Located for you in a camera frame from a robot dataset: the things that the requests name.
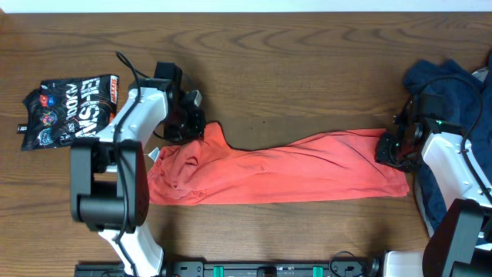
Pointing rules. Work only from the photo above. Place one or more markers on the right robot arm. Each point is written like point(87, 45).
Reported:
point(461, 246)

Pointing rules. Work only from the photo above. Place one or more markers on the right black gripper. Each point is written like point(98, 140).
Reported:
point(383, 155)

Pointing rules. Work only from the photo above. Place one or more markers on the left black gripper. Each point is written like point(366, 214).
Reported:
point(184, 128)

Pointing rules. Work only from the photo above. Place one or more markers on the folded black printed shirt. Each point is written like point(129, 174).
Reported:
point(61, 110)

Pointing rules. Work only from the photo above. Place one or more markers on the red soccer t-shirt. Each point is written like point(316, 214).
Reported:
point(323, 167)

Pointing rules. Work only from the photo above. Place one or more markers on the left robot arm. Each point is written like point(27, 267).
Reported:
point(109, 185)

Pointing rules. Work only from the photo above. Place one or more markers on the navy blue shirt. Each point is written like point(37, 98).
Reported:
point(460, 107)

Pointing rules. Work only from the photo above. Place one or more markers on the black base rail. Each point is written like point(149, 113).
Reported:
point(350, 267)

